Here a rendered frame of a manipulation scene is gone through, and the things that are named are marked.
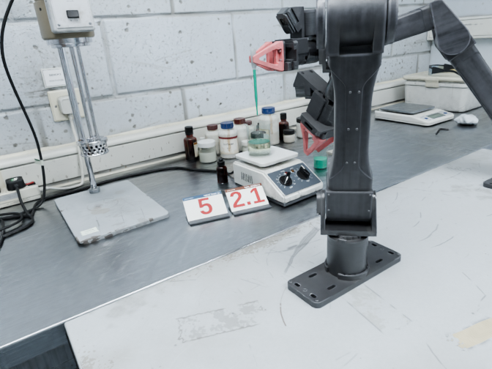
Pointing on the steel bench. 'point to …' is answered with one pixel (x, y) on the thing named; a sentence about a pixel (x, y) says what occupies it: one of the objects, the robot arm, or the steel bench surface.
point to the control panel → (293, 179)
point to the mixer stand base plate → (108, 211)
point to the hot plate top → (278, 154)
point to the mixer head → (65, 22)
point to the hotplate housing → (245, 171)
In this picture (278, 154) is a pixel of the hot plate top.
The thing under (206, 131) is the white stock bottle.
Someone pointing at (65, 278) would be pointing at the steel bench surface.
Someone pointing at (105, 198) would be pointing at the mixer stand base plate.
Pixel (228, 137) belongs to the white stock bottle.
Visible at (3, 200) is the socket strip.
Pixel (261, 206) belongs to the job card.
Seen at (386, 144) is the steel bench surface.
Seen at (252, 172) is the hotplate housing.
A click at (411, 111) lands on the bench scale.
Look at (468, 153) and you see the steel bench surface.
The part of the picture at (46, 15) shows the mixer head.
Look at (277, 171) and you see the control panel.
